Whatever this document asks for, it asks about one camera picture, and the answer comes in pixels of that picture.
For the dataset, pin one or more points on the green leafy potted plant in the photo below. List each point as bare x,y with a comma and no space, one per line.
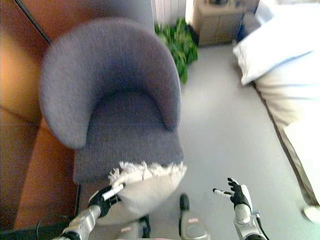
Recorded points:
181,47

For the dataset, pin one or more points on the silver robot leg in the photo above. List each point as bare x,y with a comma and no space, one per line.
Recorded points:
192,225
132,230

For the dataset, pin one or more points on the white slipper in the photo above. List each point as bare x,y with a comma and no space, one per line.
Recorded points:
312,214

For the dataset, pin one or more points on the white folded cloth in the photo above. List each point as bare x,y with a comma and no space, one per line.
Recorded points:
306,155

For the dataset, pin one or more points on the grey fabric tub armchair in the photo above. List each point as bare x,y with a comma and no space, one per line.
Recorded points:
120,125

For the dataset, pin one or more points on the black plant pot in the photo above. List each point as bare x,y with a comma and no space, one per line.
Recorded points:
193,33

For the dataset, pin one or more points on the white fringed throw pillow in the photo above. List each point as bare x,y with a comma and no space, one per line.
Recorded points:
150,190

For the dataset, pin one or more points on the silver right robot leg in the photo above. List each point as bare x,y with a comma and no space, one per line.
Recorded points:
192,225

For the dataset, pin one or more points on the beige wooden nightstand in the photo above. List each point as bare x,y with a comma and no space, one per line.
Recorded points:
217,25

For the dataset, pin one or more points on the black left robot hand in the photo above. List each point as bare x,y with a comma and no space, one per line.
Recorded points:
103,198

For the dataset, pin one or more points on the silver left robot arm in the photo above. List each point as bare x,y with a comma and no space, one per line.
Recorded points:
82,222

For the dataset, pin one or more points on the silver left robot leg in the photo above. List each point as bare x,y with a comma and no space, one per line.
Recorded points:
132,230

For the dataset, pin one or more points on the dark door frame strip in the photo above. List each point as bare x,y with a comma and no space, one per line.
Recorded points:
32,21

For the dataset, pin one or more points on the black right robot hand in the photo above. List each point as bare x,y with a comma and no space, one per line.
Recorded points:
238,195

